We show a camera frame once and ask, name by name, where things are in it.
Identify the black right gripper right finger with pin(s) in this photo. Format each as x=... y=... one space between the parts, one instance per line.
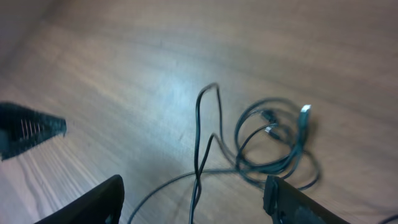
x=287 y=205

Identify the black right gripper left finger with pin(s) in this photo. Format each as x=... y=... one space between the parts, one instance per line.
x=102 y=204

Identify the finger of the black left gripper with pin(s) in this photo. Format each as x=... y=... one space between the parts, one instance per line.
x=23 y=128

